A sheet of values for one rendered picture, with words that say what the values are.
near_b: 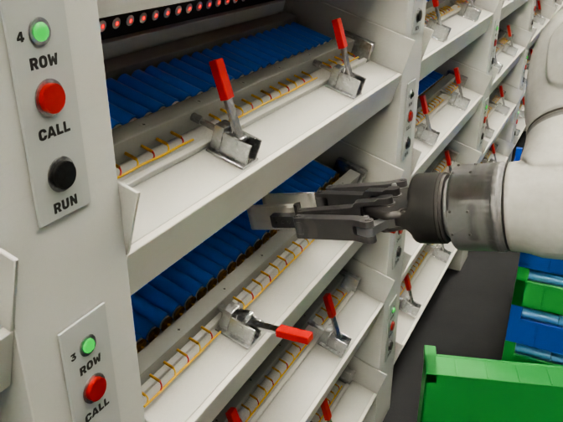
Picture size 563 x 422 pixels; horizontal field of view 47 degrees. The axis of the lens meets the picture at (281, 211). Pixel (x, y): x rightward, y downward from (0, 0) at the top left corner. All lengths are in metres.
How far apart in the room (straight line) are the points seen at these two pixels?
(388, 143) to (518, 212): 0.39
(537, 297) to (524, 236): 0.62
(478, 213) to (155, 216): 0.31
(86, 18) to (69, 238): 0.12
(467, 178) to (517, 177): 0.05
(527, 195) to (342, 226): 0.18
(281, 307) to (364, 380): 0.51
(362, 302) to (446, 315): 0.59
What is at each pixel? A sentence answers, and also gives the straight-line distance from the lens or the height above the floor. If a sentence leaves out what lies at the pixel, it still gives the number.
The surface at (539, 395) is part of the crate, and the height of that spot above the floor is 0.18.
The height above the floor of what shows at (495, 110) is 0.32.
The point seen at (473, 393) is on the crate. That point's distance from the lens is 1.15.
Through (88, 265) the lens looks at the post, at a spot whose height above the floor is 0.69.
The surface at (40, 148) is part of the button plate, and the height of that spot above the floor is 0.78.
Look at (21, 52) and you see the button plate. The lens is 0.35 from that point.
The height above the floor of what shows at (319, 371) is 0.31.
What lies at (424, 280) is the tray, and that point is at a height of 0.12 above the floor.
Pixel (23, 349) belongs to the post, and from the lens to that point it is 0.39.
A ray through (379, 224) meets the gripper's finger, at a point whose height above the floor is 0.60.
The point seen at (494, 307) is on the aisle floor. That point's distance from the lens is 1.71.
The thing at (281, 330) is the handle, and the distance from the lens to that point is 0.64.
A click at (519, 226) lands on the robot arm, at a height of 0.63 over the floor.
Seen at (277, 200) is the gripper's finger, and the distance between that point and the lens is 0.78.
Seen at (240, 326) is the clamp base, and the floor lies 0.52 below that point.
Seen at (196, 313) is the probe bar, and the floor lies 0.53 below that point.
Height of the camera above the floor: 0.89
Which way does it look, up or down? 25 degrees down
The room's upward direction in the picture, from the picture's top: straight up
